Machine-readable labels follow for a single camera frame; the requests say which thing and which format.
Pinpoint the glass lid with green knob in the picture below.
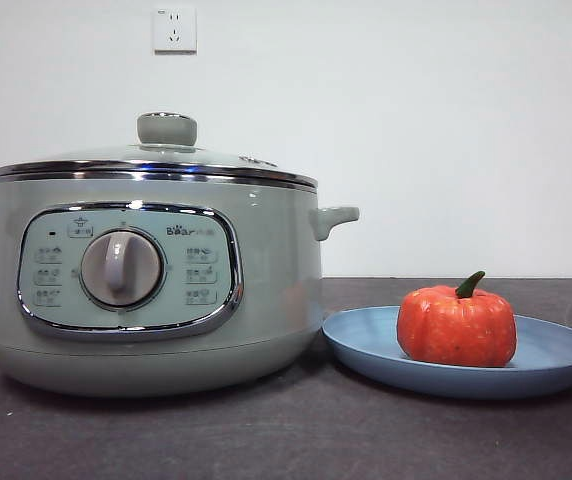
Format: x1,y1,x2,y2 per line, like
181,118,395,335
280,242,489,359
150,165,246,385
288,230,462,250
0,111,317,190

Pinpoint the blue plate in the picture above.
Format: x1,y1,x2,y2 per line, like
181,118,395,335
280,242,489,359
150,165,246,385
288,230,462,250
322,304,572,400

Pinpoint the white wall socket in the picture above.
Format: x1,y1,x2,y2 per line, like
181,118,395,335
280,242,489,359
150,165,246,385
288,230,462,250
153,7,198,55

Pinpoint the pale green electric steamer pot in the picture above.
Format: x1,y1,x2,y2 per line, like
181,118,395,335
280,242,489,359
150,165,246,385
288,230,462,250
0,172,361,399

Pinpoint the orange toy pumpkin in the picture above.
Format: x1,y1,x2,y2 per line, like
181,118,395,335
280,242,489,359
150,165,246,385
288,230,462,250
396,270,519,369

